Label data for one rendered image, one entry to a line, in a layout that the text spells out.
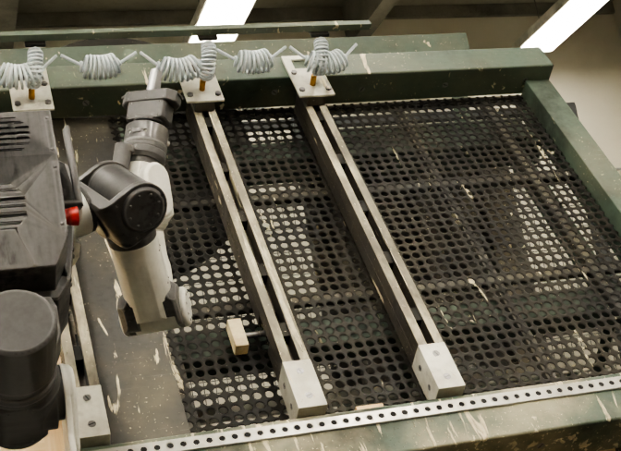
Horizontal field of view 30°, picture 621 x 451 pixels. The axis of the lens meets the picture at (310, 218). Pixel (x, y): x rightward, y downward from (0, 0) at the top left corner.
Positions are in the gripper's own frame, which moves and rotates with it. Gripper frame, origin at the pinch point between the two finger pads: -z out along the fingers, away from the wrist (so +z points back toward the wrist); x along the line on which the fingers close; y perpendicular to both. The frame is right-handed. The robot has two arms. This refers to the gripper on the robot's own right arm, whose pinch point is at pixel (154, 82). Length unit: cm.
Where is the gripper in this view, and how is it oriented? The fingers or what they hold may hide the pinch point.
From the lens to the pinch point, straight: 242.2
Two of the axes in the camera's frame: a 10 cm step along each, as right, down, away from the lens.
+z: -0.8, 9.1, -4.0
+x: -9.5, 0.6, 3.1
